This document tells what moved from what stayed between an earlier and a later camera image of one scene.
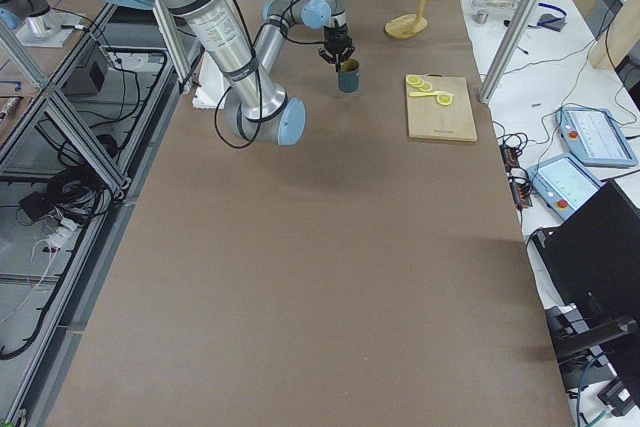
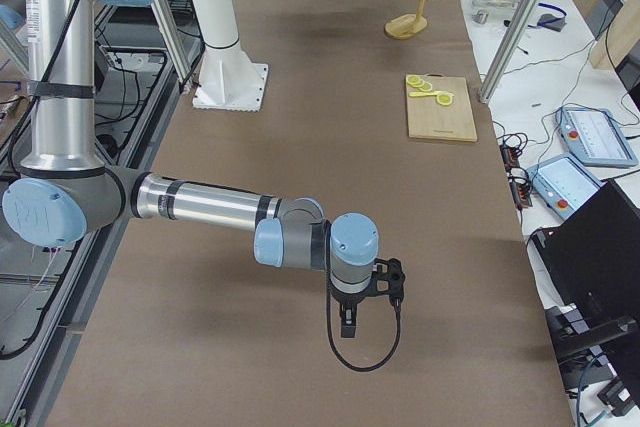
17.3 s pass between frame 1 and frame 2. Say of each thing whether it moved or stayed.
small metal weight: stayed
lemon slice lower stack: stayed
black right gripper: moved
